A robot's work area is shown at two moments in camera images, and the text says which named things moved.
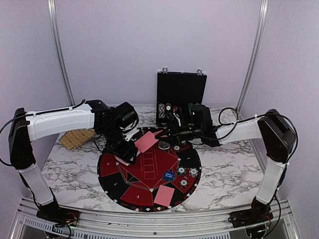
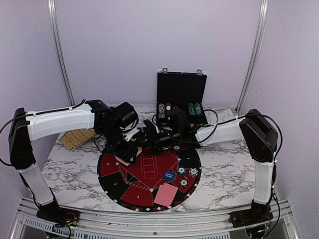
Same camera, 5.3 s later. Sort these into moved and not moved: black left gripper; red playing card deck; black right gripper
Moved: black right gripper
Not moved: black left gripper; red playing card deck
